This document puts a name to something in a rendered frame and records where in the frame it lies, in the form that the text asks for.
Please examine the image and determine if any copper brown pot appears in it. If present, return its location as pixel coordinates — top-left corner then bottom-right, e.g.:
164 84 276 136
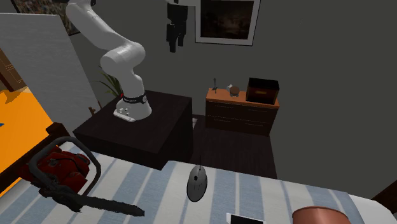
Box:
291 206 353 224

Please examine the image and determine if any grey oval disc with antenna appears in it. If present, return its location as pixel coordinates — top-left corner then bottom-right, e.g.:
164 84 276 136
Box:
186 156 208 203

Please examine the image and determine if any red chainsaw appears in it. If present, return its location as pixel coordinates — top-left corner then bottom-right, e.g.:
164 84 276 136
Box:
18 137 146 218

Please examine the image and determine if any brown chest of drawers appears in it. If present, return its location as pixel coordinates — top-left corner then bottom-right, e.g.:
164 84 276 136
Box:
205 77 281 137

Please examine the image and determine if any green potted plant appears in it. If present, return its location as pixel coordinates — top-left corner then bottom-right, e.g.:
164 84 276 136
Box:
94 66 124 97

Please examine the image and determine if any bed with striped cover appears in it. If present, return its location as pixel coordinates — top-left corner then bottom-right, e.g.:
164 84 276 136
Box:
0 122 397 224

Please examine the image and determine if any white tablet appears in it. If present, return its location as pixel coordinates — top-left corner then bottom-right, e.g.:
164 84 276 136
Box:
226 212 266 224

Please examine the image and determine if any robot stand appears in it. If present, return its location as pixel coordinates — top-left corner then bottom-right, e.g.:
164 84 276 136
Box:
72 89 194 171

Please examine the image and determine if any white framed dark wall picture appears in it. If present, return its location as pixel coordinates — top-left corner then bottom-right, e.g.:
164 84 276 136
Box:
194 0 261 47

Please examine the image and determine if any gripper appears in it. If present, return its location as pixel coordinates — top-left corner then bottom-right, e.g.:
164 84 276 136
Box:
166 3 190 53

